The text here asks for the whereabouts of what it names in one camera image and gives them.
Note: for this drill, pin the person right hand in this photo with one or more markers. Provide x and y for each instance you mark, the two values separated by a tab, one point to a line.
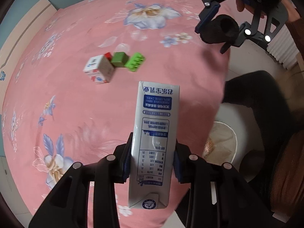
241	6

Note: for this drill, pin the red wooden block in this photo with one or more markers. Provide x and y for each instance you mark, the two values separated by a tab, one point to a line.
108	56

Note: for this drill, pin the pink floral bed duvet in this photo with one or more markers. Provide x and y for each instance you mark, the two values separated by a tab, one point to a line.
54	114

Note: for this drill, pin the black cylinder roll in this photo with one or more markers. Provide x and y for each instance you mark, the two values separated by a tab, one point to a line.
222	29

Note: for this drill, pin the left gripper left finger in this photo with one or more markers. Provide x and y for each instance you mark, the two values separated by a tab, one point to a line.
67	203

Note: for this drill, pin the white round trash bin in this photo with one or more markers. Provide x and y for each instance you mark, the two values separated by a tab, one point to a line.
221	145

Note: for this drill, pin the white bed headboard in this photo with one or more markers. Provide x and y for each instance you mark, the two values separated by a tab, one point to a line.
28	26

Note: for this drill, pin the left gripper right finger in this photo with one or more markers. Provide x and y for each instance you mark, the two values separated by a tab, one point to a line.
217	196

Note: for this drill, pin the light green toy brick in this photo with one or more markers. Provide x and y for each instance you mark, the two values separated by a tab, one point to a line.
134	62

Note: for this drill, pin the blue white milk carton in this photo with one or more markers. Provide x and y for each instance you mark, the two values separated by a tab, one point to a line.
153	145

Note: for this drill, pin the dark green wooden block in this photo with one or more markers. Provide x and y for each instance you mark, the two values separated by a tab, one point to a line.
119	59

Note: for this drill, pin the white medicine box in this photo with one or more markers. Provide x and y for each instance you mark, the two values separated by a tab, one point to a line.
99	69

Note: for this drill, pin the orange sweater sleeve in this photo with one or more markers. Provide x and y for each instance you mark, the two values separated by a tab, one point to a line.
287	185

